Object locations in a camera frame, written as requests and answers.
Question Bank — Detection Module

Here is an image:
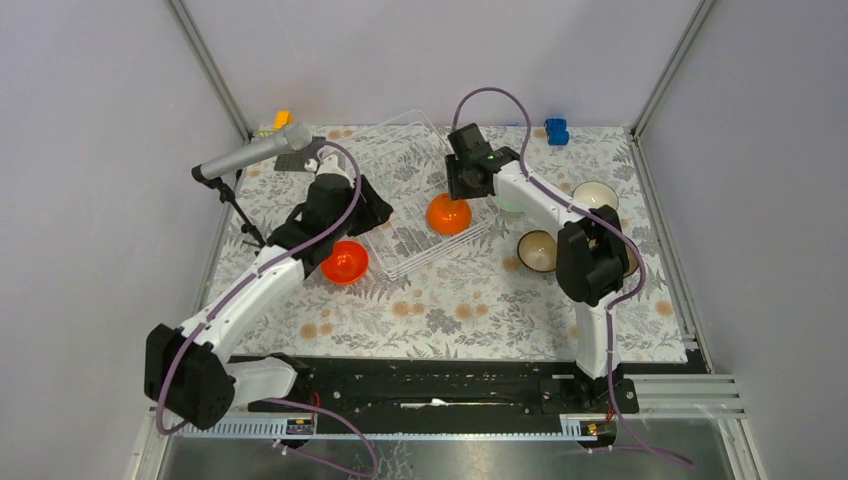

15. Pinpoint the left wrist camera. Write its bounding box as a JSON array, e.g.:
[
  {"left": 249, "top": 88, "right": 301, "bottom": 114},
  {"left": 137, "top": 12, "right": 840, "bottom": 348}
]
[{"left": 304, "top": 151, "right": 351, "bottom": 181}]

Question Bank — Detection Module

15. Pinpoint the black gold-rimmed bowl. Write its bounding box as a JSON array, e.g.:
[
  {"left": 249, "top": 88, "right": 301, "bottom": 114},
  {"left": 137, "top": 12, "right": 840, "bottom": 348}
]
[{"left": 517, "top": 230, "right": 557, "bottom": 273}]

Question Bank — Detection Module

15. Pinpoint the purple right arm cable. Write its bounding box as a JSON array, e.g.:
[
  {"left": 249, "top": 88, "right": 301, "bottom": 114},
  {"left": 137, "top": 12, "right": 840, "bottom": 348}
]
[{"left": 451, "top": 86, "right": 697, "bottom": 472}]

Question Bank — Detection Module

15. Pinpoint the pale green bowl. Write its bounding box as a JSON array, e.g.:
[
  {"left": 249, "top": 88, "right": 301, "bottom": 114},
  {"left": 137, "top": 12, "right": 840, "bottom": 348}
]
[{"left": 494, "top": 196, "right": 524, "bottom": 214}]

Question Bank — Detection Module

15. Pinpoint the teal and white bowl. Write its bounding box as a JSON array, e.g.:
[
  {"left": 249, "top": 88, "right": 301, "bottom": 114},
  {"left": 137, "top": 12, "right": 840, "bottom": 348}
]
[{"left": 572, "top": 181, "right": 619, "bottom": 211}]

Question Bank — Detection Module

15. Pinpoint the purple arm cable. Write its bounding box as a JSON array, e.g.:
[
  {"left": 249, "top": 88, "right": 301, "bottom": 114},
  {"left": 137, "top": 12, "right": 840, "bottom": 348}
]
[
  {"left": 154, "top": 140, "right": 380, "bottom": 478},
  {"left": 451, "top": 86, "right": 697, "bottom": 472}
]

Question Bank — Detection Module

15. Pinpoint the blue toy block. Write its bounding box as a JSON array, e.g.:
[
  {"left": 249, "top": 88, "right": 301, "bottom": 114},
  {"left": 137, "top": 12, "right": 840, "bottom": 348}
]
[{"left": 544, "top": 117, "right": 570, "bottom": 146}]

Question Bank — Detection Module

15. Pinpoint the silver microphone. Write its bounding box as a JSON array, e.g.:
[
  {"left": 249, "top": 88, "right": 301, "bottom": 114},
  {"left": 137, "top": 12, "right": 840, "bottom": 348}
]
[{"left": 191, "top": 122, "right": 313, "bottom": 183}]

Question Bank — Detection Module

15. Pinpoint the black microphone stand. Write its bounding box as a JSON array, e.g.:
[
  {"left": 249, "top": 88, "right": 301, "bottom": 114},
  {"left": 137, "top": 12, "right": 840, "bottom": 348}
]
[{"left": 210, "top": 178, "right": 266, "bottom": 248}]

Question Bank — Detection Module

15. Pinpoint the orange bowl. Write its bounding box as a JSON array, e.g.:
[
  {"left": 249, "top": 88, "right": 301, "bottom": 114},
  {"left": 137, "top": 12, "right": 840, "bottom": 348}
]
[
  {"left": 426, "top": 193, "right": 473, "bottom": 235},
  {"left": 320, "top": 240, "right": 370, "bottom": 286}
]

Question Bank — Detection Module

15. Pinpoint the yellow toy block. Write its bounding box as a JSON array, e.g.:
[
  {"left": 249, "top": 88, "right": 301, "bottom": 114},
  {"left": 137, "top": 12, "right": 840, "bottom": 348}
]
[{"left": 273, "top": 110, "right": 292, "bottom": 131}]

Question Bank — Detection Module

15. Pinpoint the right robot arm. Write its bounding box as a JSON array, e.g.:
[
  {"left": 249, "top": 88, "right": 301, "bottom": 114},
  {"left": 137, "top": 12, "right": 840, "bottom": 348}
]
[{"left": 445, "top": 123, "right": 638, "bottom": 414}]

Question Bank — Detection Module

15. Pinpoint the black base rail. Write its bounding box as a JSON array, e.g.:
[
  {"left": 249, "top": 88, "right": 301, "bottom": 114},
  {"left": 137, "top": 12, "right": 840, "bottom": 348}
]
[{"left": 182, "top": 356, "right": 713, "bottom": 439}]

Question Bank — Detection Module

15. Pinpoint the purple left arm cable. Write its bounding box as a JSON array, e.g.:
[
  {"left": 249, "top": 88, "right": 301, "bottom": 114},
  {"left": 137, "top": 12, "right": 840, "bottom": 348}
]
[{"left": 154, "top": 140, "right": 380, "bottom": 478}]

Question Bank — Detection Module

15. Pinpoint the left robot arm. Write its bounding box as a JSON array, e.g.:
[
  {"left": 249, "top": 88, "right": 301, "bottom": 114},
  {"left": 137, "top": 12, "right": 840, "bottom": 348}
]
[{"left": 143, "top": 173, "right": 393, "bottom": 430}]

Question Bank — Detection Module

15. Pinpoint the dark blue glazed bowl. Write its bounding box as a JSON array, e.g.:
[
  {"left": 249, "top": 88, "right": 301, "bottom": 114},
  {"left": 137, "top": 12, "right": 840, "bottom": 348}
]
[{"left": 624, "top": 250, "right": 639, "bottom": 278}]

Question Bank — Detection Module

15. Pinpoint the grey lego baseplate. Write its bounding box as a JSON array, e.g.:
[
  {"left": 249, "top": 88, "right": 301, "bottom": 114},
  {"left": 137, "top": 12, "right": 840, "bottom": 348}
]
[{"left": 273, "top": 136, "right": 326, "bottom": 173}]

